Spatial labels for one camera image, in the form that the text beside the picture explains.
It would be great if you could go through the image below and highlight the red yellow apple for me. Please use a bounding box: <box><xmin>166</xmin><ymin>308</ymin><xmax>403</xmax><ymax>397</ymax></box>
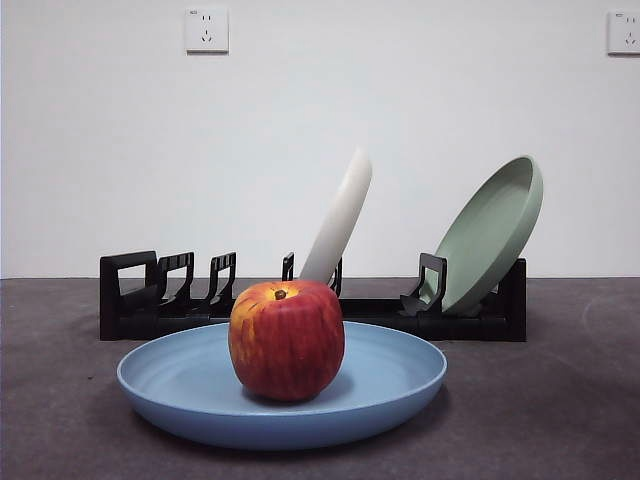
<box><xmin>228</xmin><ymin>278</ymin><xmax>346</xmax><ymax>403</ymax></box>

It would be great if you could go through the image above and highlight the pale green plate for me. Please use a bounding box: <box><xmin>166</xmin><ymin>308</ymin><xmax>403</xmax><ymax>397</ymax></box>
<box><xmin>433</xmin><ymin>154</ymin><xmax>545</xmax><ymax>315</ymax></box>

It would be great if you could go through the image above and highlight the blue plate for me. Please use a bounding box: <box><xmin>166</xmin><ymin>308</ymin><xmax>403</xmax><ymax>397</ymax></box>
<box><xmin>116</xmin><ymin>319</ymin><xmax>449</xmax><ymax>451</ymax></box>

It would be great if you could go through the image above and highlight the cream white plate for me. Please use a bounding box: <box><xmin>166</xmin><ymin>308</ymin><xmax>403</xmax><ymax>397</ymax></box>
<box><xmin>298</xmin><ymin>146</ymin><xmax>374</xmax><ymax>290</ymax></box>

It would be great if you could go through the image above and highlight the black plate rack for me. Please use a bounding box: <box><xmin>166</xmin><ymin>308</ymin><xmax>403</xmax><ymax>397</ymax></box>
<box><xmin>98</xmin><ymin>249</ymin><xmax>529</xmax><ymax>343</ymax></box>

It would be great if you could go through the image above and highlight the white wall socket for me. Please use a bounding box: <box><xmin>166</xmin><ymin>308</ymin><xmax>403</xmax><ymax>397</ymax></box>
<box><xmin>185</xmin><ymin>7</ymin><xmax>230</xmax><ymax>55</ymax></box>
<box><xmin>607</xmin><ymin>9</ymin><xmax>640</xmax><ymax>56</ymax></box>

